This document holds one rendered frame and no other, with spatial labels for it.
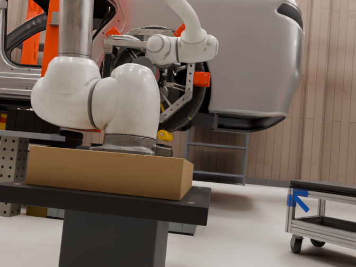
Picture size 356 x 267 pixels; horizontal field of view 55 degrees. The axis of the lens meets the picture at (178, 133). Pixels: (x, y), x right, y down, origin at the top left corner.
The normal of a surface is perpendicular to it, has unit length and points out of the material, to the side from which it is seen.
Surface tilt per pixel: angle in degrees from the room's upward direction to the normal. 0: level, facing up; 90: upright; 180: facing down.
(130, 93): 84
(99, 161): 90
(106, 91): 81
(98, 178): 90
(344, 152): 90
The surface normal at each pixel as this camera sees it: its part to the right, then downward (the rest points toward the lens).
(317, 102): -0.11, -0.07
